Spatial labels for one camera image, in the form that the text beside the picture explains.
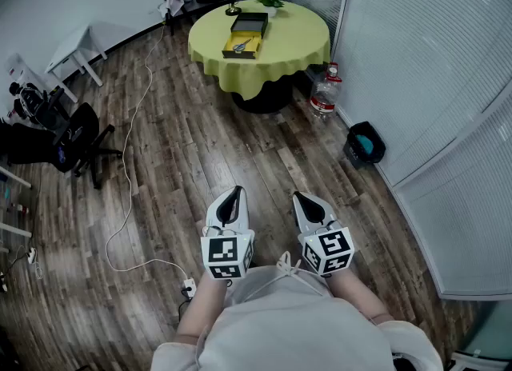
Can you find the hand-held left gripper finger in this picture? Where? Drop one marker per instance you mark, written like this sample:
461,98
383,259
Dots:
244,217
214,215

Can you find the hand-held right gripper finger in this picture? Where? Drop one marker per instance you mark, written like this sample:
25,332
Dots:
300,219
326,213

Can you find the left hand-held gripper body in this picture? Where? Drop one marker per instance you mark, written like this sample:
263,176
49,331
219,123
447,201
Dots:
224,251

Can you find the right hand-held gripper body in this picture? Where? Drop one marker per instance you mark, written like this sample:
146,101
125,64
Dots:
330,249

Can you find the yellow box tray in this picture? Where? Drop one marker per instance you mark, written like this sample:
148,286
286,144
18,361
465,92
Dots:
250,22

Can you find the person's right forearm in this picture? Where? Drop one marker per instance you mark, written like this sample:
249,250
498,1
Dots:
356,293

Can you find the person's left forearm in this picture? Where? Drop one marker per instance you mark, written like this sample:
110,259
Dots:
200,309

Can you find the white power strip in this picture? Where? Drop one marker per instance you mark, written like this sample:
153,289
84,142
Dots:
188,286

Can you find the black waste bin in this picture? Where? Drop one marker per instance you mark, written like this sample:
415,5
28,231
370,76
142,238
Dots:
360,139

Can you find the person's white shirt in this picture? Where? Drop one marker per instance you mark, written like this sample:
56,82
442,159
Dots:
288,329

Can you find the large clear water bottle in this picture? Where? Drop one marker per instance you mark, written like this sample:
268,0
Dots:
325,97

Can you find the black table base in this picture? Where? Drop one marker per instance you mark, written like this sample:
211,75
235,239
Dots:
264,102

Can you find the black office chair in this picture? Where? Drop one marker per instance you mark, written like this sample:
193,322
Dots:
80,125

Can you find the yellow-green round tablecloth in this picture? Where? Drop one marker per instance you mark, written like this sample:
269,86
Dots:
296,41

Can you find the white metal rack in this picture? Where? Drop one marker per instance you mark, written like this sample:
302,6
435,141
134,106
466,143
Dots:
464,363

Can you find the white power adapter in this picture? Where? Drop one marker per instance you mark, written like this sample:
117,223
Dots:
31,255

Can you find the dark chair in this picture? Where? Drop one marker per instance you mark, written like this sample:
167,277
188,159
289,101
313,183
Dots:
188,1

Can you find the pale crumpled cloth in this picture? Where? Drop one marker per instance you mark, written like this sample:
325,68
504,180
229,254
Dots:
172,1

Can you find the green potted plant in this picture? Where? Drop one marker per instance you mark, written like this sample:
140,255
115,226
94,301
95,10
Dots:
271,1

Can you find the white desk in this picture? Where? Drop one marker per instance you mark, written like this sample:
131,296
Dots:
72,47

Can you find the white shelf frame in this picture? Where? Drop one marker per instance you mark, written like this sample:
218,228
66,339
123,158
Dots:
12,229

